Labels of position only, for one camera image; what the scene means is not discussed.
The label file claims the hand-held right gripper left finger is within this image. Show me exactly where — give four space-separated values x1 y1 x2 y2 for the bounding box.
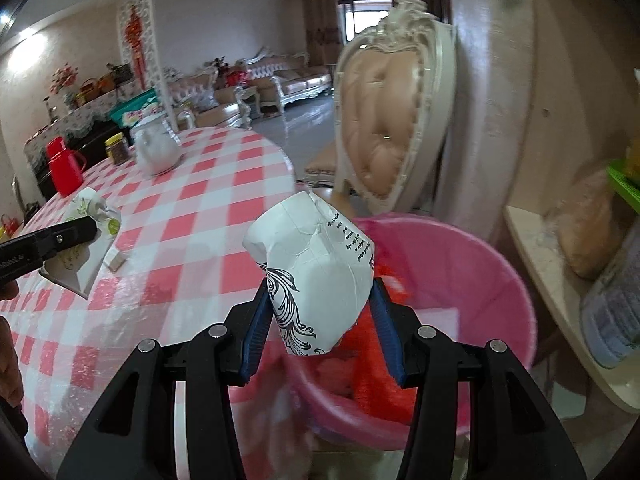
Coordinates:
56 280 273 480

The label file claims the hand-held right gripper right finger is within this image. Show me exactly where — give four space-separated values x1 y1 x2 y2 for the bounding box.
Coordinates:
369 276 587 480

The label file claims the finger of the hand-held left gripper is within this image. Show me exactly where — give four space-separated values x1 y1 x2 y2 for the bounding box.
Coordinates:
0 215 99 286

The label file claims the floral tissue packet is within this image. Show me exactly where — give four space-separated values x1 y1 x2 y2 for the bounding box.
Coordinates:
40 187 122 301

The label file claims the orange foam net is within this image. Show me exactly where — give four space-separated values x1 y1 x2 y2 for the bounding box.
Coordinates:
350 260 426 411

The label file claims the crushed white paper cup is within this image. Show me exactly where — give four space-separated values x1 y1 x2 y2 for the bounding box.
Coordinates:
242 191 377 358

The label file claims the pink trash bin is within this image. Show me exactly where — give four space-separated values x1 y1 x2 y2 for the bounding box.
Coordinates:
285 212 538 453

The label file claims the person's left hand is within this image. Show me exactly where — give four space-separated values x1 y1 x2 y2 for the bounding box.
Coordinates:
0 280 25 408

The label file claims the red thermos jug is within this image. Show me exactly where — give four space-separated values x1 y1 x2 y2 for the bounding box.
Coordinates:
46 136 88 197

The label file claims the black piano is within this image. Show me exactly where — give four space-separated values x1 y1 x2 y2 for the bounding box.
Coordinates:
30 125 126 201

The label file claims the yellow lid glass jar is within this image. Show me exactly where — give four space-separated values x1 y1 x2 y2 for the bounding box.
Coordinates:
105 132 130 165

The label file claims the red white checked tablecloth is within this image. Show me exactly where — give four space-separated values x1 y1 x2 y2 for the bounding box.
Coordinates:
0 127 296 480

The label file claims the lace cover cloth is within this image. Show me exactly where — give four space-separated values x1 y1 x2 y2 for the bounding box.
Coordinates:
25 95 131 161

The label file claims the white ceramic teapot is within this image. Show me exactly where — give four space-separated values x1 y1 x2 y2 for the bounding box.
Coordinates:
132 112 183 176

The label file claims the green snack bag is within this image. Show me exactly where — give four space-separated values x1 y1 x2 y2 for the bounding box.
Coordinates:
109 89 161 128

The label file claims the flower bouquet in vase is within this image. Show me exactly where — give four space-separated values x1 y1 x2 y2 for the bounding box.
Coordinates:
50 63 81 111

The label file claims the cream side shelf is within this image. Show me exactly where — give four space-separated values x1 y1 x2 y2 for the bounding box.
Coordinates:
502 204 640 413

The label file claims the cream tufted chair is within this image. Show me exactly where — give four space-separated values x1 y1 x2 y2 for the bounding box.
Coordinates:
304 0 457 213

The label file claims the cream ornate armchair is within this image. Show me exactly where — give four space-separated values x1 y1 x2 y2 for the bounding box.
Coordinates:
167 67 253 133

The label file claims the clear bag of food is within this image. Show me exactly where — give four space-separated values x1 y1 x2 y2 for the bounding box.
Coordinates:
555 167 626 281

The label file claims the large clear jar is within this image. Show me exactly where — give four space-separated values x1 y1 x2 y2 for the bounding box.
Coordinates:
580 237 640 370

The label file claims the white lattice partition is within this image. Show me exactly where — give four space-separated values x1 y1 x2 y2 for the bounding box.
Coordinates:
117 0 166 126

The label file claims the cream ornate sofa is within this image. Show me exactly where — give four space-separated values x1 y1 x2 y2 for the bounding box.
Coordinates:
245 47 333 113

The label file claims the green packet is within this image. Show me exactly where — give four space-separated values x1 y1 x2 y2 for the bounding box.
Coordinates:
606 157 640 201

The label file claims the brown curtain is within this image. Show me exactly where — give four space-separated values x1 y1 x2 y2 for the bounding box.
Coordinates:
305 2 346 68

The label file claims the balcony window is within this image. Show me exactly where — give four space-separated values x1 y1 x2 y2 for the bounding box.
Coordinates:
337 0 396 41

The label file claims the red knot wall hanging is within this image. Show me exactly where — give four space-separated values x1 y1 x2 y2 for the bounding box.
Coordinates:
125 4 148 90

